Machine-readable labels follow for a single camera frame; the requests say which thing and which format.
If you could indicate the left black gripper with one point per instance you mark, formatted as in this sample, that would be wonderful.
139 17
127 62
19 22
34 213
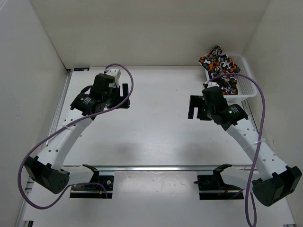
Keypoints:
119 98

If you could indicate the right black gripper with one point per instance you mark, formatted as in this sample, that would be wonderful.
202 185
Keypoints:
197 101

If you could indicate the orange camouflage shorts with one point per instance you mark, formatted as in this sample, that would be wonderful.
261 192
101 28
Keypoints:
216 63

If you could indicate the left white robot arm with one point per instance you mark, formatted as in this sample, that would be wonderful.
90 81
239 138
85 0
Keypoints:
46 168

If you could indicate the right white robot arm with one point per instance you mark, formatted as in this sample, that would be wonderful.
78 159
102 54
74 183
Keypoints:
275 179

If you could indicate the black corner label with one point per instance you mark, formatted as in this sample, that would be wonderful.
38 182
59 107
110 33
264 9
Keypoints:
81 69

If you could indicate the white plastic basket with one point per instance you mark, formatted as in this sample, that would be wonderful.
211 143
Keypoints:
245 87

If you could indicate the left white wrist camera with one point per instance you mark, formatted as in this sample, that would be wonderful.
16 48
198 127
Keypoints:
114 76

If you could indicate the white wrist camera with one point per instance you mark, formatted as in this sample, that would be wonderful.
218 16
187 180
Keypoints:
209 84
114 76

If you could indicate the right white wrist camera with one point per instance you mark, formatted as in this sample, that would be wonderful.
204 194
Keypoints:
209 84

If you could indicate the aluminium right side rail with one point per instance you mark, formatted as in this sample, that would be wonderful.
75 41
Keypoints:
247 109

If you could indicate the aluminium rail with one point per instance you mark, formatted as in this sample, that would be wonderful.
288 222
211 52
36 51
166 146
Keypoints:
247 109
60 103
158 168

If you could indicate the aluminium left side rail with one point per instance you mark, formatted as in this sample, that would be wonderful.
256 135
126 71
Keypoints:
60 103

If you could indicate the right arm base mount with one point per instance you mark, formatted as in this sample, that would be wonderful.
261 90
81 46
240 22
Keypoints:
211 187

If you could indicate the aluminium front rail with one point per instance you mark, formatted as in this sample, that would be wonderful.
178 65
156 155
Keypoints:
158 168

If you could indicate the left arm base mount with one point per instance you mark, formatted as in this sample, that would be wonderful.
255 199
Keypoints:
89 183

